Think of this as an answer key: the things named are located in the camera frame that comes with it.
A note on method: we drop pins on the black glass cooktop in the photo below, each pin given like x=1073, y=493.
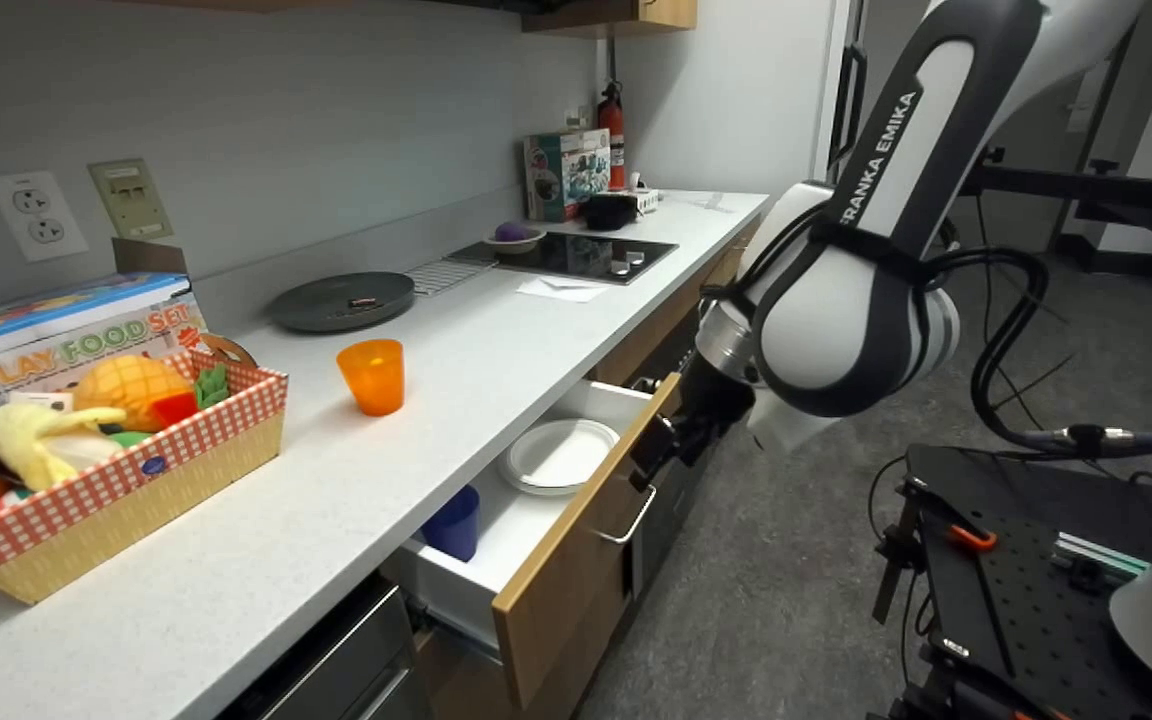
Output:
x=561, y=259

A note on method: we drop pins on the small dark wall box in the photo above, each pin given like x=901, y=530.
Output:
x=149, y=259

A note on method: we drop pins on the orange plastic cup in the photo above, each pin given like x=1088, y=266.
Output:
x=374, y=376

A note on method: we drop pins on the white plate stack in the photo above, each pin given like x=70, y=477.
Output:
x=500, y=469

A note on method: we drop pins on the black bowl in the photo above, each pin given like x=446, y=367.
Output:
x=605, y=214

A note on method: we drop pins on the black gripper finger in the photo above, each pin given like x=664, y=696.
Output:
x=673, y=431
x=651, y=459

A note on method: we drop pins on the green and white tool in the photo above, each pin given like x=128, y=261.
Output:
x=1099, y=555

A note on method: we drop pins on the black appliance with silver bars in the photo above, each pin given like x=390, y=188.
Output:
x=339, y=663

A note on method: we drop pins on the toy yellow banana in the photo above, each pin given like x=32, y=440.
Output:
x=38, y=440

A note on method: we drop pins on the black perforated table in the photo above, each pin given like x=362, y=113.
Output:
x=1041, y=600

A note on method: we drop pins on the beige wall switch plate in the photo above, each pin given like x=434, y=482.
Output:
x=128, y=200

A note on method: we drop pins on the small bowl with purple item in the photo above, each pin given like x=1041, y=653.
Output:
x=515, y=240

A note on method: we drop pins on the brown toy food piece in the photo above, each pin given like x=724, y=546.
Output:
x=221, y=348

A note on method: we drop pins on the blue plastic cup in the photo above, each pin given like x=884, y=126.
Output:
x=453, y=522

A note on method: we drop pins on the wooden wall shelf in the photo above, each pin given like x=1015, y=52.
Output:
x=616, y=14

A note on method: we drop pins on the green toy food piece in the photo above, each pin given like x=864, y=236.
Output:
x=209, y=386

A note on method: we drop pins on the white wall power outlet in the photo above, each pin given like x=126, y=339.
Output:
x=38, y=214

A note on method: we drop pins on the white paper plate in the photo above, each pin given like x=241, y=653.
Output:
x=561, y=453

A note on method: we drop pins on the red toy food piece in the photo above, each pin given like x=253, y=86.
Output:
x=172, y=411

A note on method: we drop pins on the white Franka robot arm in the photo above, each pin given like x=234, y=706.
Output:
x=896, y=224

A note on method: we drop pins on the wooden front white drawer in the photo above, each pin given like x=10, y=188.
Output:
x=576, y=560

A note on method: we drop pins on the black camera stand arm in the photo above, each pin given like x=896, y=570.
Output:
x=1110, y=195

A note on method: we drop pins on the toy pineapple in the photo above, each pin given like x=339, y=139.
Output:
x=128, y=386

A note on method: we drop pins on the red fire extinguisher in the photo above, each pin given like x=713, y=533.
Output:
x=614, y=126

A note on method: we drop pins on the colourful printed box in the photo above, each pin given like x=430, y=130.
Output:
x=565, y=175

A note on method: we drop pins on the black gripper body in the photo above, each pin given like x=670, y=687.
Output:
x=716, y=388

